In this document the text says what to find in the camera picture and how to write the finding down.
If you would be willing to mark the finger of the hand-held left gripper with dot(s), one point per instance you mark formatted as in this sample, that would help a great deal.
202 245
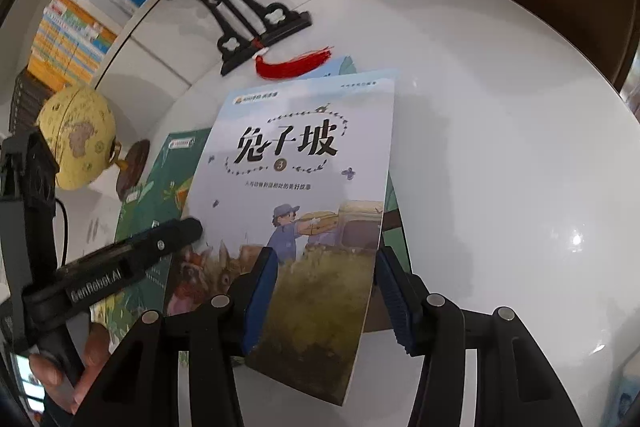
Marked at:
150 247

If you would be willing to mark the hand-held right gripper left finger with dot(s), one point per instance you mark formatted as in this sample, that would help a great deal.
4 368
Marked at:
260 302

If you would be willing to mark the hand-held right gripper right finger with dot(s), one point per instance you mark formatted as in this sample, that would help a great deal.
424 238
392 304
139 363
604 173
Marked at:
397 302

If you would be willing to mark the green cover book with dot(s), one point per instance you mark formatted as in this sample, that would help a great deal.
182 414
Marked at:
160 187

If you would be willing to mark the pale blue farmer cover book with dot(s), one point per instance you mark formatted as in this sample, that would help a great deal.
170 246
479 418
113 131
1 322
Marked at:
300 187

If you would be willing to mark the light blue child cover book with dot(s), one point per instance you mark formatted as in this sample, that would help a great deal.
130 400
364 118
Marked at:
346 68

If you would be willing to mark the row of black books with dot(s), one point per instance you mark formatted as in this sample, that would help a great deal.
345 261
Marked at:
30 102

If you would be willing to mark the row of yellow orange books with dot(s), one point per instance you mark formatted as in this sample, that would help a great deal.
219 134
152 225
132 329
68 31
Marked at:
70 42

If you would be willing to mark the person's left hand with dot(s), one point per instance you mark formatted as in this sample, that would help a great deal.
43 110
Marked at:
97 347

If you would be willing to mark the yellow globe with wooden base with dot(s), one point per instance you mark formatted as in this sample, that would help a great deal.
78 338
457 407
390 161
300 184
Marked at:
75 132

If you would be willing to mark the red tassel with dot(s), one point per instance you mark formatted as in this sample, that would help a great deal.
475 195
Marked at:
295 63

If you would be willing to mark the black carved fan stand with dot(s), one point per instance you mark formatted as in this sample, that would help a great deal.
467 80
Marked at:
235 12

